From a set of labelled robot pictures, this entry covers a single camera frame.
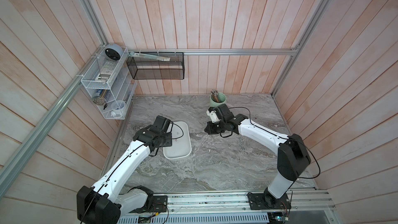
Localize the pile of metal screws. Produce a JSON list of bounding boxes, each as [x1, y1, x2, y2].
[[237, 139, 245, 150]]

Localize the white rectangular storage box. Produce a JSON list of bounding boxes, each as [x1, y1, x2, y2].
[[163, 121, 192, 160]]

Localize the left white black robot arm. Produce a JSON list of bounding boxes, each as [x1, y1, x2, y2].
[[77, 116, 174, 224]]

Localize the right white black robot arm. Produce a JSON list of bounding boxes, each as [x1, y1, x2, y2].
[[205, 104, 312, 201]]

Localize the green pen holder cup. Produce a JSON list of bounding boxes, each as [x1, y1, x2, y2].
[[210, 90, 227, 107]]

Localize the pens in green cup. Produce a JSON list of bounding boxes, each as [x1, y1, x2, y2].
[[211, 89, 221, 103]]

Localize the flat packaged item on basket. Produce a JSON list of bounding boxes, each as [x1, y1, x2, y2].
[[129, 52, 171, 62]]

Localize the round grey alarm clock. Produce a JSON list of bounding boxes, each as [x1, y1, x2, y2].
[[105, 44, 123, 61]]

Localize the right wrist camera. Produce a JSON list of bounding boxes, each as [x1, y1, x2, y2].
[[206, 107, 220, 123]]

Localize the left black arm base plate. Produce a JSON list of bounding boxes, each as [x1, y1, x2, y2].
[[133, 196, 168, 214]]

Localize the black wire mesh basket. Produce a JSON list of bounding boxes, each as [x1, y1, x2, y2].
[[126, 52, 185, 80]]

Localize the white wire wall shelf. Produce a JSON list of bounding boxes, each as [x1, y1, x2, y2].
[[81, 45, 137, 120]]

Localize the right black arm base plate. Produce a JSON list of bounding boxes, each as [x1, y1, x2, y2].
[[247, 192, 291, 210]]

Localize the horizontal aluminium wall rail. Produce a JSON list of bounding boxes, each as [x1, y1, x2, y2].
[[128, 48, 298, 56]]

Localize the aluminium front frame rails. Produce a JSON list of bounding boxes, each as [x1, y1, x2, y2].
[[77, 189, 338, 224]]

